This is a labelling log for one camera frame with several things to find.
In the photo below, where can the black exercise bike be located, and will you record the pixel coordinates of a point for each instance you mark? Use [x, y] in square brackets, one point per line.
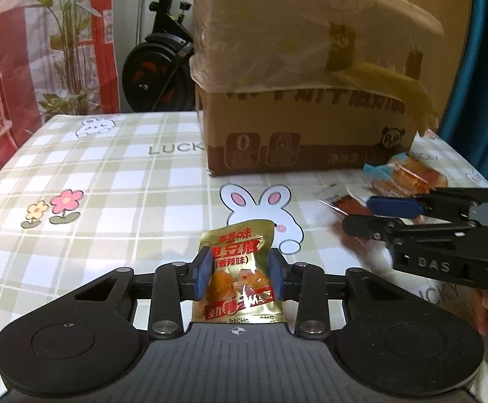
[156, 75]

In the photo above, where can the orange snack packet blue end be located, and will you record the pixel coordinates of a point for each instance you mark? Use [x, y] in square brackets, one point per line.
[403, 176]

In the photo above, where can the checked bunny tablecloth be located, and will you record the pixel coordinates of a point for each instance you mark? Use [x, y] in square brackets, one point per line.
[87, 195]

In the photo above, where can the gold fish tofu snack packet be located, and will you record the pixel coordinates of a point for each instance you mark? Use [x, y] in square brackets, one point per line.
[239, 289]

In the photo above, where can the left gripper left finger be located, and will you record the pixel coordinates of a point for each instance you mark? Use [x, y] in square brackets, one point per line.
[172, 284]

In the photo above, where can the brown cardboard box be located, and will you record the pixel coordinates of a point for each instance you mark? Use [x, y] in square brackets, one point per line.
[286, 85]

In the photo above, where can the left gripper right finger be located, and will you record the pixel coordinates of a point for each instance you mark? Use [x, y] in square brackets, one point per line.
[304, 284]

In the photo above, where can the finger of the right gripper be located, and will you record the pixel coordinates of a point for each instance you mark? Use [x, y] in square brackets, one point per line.
[383, 228]
[440, 202]

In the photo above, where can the clear red snack packet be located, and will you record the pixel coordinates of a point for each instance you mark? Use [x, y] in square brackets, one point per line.
[338, 198]

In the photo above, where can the red plant printed backdrop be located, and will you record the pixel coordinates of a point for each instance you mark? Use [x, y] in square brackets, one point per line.
[57, 57]

